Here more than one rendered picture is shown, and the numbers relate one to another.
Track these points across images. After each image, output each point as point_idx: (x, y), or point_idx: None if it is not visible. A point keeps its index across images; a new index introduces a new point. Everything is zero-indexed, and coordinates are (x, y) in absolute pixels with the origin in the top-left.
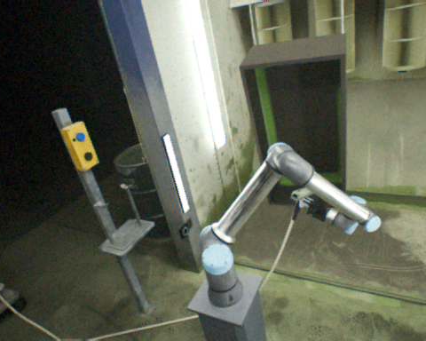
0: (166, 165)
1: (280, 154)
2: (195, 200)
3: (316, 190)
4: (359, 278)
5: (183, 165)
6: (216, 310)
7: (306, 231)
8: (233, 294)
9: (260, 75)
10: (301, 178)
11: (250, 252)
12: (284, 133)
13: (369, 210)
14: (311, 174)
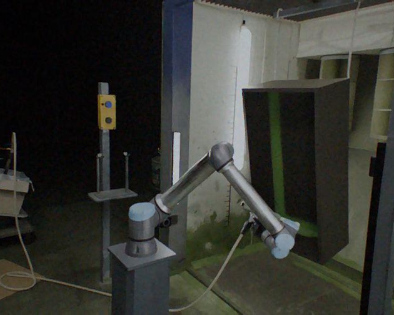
0: (169, 157)
1: None
2: (189, 203)
3: (230, 180)
4: None
5: (187, 165)
6: (122, 255)
7: (292, 290)
8: (141, 247)
9: (275, 109)
10: (216, 163)
11: (222, 280)
12: (289, 171)
13: (285, 227)
14: (226, 162)
